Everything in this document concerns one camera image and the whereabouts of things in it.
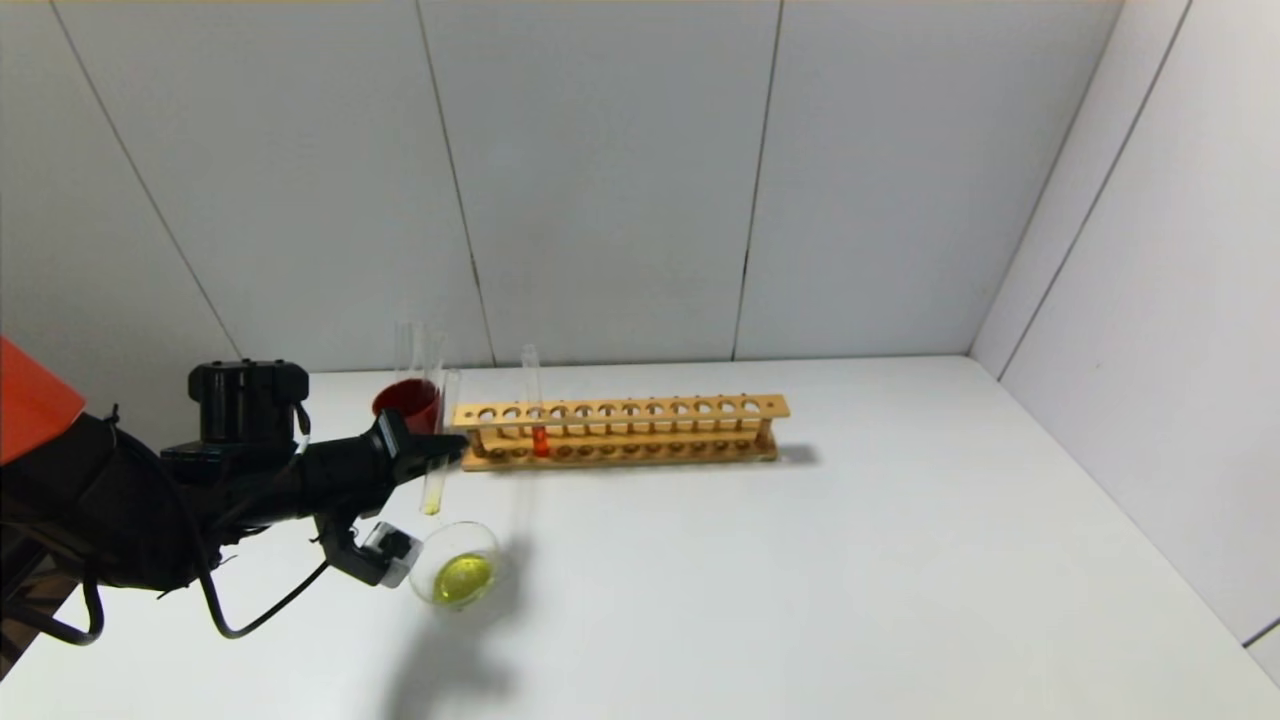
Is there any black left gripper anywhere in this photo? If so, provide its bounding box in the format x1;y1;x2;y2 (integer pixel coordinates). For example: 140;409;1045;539
297;408;470;519

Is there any yellow pigment test tube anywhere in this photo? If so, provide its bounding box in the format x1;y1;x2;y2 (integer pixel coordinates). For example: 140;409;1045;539
420;369;462;518

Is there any red pigment test tube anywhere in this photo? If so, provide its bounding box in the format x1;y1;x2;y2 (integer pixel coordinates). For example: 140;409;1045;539
521;344;552;460

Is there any wooden test tube rack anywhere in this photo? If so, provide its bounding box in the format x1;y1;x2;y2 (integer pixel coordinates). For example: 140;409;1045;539
453;394;791;473

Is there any dark red cup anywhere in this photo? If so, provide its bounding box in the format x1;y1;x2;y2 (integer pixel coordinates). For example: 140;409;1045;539
373;379;446;436

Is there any clear glass beaker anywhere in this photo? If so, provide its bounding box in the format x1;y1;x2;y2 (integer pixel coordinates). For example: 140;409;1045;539
409;519;521;631

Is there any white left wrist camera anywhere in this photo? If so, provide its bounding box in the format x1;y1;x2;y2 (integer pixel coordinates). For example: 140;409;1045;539
322;514;424;590

